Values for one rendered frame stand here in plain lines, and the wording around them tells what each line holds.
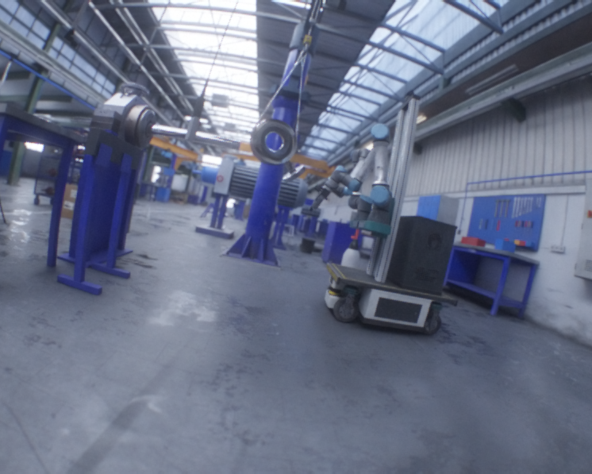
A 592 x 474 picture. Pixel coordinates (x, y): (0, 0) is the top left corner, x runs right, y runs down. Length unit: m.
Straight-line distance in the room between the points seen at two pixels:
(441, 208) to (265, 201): 3.80
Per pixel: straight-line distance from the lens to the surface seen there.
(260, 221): 3.70
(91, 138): 1.66
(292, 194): 5.74
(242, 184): 5.72
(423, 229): 2.13
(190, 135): 1.55
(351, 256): 3.52
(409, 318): 2.12
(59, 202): 2.08
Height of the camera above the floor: 0.62
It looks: 3 degrees down
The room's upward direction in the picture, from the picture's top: 13 degrees clockwise
